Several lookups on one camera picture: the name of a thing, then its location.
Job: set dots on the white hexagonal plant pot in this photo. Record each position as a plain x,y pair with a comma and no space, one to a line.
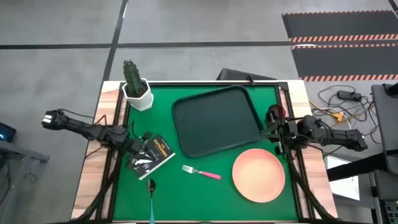
143,101

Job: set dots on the green cactus plant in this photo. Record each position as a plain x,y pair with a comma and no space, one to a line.
132,77

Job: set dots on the black paperback book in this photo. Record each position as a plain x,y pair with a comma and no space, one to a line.
161,149

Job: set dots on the black device with blue light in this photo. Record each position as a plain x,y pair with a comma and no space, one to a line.
6,132

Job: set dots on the black power adapter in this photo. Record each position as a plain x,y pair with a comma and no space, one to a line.
349,95

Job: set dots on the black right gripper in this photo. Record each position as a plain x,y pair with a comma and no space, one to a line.
288,135

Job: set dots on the black hazard-striped floor mat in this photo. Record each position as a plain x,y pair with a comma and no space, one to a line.
339,25
345,60

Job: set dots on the white box on floor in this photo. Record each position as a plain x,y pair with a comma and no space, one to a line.
342,183

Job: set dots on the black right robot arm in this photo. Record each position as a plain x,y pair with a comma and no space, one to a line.
342,137

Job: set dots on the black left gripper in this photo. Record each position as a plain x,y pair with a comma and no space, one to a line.
139,146

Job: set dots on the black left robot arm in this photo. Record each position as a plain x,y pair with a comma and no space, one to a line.
84,129

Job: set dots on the grey side desk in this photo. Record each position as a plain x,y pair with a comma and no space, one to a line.
387,124

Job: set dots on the dark green plastic tray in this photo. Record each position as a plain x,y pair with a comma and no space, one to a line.
214,121

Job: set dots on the green table mat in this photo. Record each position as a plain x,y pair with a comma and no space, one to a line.
199,193

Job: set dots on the grey metal stand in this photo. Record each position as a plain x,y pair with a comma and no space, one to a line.
18,152

